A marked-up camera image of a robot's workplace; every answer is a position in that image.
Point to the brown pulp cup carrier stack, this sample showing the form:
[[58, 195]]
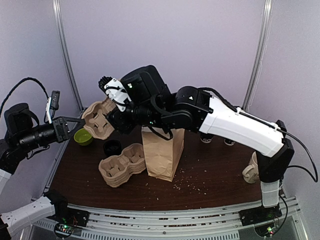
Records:
[[117, 169]]

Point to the single brown pulp cup carrier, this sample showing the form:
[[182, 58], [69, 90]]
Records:
[[95, 117]]

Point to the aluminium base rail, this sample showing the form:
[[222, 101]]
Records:
[[217, 223]]

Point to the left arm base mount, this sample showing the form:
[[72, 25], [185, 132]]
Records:
[[68, 221]]

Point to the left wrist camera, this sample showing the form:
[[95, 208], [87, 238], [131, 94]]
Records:
[[52, 106]]

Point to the brown paper takeout bag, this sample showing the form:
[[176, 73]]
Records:
[[162, 156]]

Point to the right aluminium frame post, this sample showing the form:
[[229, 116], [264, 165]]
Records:
[[260, 50]]

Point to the stack of paper cups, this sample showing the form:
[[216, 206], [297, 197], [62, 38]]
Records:
[[229, 142]]

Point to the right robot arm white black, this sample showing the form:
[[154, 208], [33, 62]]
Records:
[[143, 99]]

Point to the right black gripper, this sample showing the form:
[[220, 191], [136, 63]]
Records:
[[115, 119]]

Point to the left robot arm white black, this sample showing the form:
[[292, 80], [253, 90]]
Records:
[[23, 137]]

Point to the green small bowl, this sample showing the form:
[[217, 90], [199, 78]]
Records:
[[82, 137]]

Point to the beige ceramic mug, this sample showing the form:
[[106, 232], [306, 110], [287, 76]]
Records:
[[251, 172]]

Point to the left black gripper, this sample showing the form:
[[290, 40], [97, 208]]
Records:
[[60, 128]]

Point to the black paper coffee cup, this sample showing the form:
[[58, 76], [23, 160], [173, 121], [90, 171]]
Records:
[[206, 138]]

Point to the left aluminium frame post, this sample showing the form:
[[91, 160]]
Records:
[[65, 53]]

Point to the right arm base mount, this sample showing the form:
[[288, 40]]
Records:
[[266, 220]]

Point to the aluminium frame post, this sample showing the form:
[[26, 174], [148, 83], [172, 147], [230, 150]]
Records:
[[260, 50], [65, 53]]

